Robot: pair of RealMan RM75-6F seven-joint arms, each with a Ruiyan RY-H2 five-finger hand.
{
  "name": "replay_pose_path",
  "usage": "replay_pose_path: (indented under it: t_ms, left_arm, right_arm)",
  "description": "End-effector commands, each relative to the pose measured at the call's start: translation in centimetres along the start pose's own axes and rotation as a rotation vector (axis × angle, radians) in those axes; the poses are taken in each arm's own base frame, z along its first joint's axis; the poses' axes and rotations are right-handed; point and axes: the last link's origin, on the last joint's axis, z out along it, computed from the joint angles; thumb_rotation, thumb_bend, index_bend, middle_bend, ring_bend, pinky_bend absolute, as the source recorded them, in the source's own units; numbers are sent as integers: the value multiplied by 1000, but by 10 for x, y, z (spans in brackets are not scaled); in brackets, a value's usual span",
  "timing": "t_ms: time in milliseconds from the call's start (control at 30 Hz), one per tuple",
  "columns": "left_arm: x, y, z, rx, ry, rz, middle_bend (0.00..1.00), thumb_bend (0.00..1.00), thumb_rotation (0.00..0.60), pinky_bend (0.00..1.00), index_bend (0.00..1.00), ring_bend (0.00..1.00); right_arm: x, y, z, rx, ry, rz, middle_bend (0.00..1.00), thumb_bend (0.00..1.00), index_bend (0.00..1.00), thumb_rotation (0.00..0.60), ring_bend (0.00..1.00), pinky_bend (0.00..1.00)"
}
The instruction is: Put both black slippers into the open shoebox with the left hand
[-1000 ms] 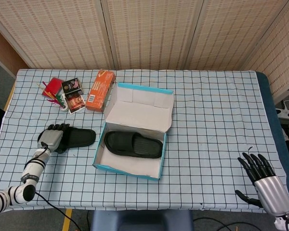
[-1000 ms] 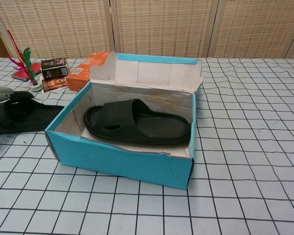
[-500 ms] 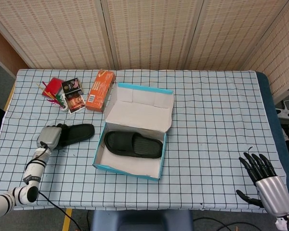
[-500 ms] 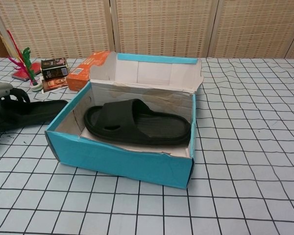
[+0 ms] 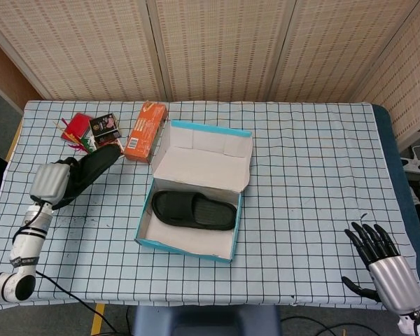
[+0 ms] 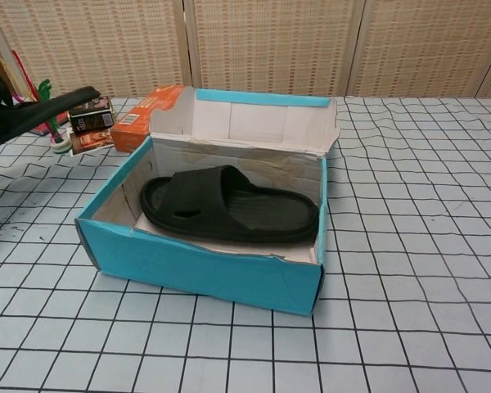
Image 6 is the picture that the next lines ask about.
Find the black rubber slipper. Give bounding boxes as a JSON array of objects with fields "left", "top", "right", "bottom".
[
  {"left": 0, "top": 85, "right": 104, "bottom": 155},
  {"left": 140, "top": 165, "right": 321, "bottom": 246}
]

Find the blue cardboard shoe box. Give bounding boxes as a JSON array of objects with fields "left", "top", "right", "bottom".
[{"left": 74, "top": 86, "right": 341, "bottom": 316}]

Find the orange cardboard box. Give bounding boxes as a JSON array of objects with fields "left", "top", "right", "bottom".
[{"left": 109, "top": 84, "right": 186, "bottom": 153}]

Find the pink green feather shuttlecock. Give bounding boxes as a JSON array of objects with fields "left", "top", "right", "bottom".
[{"left": 11, "top": 49, "right": 71, "bottom": 155}]

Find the brown printed photo card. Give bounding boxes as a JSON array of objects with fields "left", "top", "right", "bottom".
[{"left": 67, "top": 126, "right": 114, "bottom": 157}]

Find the beige woven screen panel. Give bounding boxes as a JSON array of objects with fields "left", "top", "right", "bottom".
[
  {"left": 0, "top": 0, "right": 193, "bottom": 99},
  {"left": 351, "top": 0, "right": 491, "bottom": 99},
  {"left": 187, "top": 0, "right": 365, "bottom": 99}
]

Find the blue grid check tablecloth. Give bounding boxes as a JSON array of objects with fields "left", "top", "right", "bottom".
[{"left": 0, "top": 94, "right": 491, "bottom": 393}]

